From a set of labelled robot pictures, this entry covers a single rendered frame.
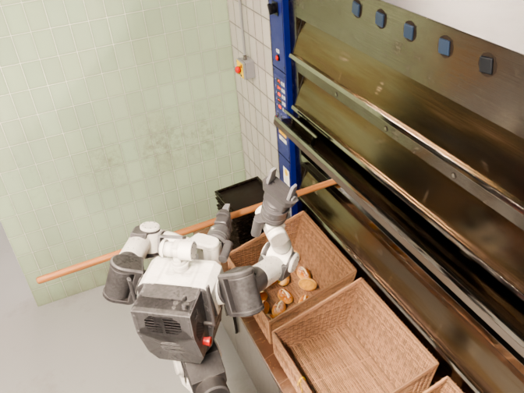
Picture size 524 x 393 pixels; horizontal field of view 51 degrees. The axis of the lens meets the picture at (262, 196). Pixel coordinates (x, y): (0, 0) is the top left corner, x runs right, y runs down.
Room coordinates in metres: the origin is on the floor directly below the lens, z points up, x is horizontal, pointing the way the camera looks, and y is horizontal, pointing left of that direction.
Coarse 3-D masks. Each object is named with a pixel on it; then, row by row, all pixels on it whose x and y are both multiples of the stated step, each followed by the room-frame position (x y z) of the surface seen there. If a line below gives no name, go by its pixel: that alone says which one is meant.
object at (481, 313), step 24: (288, 120) 2.39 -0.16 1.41; (360, 168) 1.92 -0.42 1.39; (384, 192) 1.73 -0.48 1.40; (408, 216) 1.56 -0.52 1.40; (432, 240) 1.41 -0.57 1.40; (432, 264) 1.28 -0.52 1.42; (456, 264) 1.28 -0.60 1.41; (456, 288) 1.17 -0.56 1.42; (480, 288) 1.17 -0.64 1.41; (504, 288) 1.18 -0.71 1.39; (480, 312) 1.07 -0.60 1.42; (504, 312) 1.06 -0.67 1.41; (504, 336) 0.98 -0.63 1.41
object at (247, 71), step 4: (236, 60) 3.01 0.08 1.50; (240, 60) 2.99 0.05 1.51; (244, 60) 2.98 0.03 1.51; (248, 60) 2.98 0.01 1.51; (252, 60) 2.97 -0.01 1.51; (240, 64) 2.96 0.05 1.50; (244, 64) 2.94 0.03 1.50; (248, 64) 2.95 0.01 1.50; (252, 64) 2.96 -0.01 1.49; (240, 68) 2.97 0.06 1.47; (244, 68) 2.94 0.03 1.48; (248, 68) 2.95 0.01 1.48; (252, 68) 2.95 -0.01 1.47; (240, 72) 2.97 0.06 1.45; (244, 72) 2.94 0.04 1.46; (248, 72) 2.95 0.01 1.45; (252, 72) 2.95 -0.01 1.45; (244, 76) 2.94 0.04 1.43; (248, 76) 2.94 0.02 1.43; (252, 76) 2.95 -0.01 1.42
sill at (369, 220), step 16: (304, 160) 2.41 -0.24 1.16; (320, 176) 2.25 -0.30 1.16; (336, 192) 2.11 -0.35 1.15; (352, 208) 1.97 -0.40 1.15; (368, 224) 1.85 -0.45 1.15; (384, 240) 1.74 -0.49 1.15; (400, 256) 1.64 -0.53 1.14; (448, 288) 1.40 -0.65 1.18; (464, 304) 1.32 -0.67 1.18; (480, 320) 1.24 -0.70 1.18; (496, 336) 1.17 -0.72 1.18; (512, 352) 1.10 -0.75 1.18
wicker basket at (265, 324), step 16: (288, 224) 2.36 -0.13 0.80; (304, 224) 2.35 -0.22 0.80; (256, 240) 2.28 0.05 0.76; (304, 240) 2.31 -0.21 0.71; (320, 240) 2.18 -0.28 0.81; (240, 256) 2.25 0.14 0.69; (256, 256) 2.28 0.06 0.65; (304, 256) 2.26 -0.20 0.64; (320, 256) 2.14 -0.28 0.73; (336, 256) 2.04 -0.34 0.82; (320, 272) 2.10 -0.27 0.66; (352, 272) 1.88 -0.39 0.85; (272, 288) 2.09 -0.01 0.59; (288, 288) 2.08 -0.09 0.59; (320, 288) 2.06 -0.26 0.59; (336, 288) 1.85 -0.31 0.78; (272, 304) 1.97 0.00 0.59; (288, 304) 1.96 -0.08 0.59; (304, 304) 1.79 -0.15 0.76; (272, 320) 1.73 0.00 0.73; (288, 320) 1.76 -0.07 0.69
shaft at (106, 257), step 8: (320, 184) 2.11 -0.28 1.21; (328, 184) 2.11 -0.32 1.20; (296, 192) 2.06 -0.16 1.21; (304, 192) 2.07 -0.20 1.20; (248, 208) 1.97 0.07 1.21; (256, 208) 1.97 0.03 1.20; (232, 216) 1.93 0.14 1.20; (200, 224) 1.89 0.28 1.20; (208, 224) 1.89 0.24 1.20; (176, 232) 1.84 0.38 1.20; (184, 232) 1.85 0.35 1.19; (104, 256) 1.73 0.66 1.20; (112, 256) 1.73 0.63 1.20; (80, 264) 1.69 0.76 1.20; (88, 264) 1.70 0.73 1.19; (96, 264) 1.71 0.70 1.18; (56, 272) 1.66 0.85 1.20; (64, 272) 1.66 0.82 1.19; (72, 272) 1.67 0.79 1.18; (40, 280) 1.63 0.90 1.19; (48, 280) 1.64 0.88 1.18
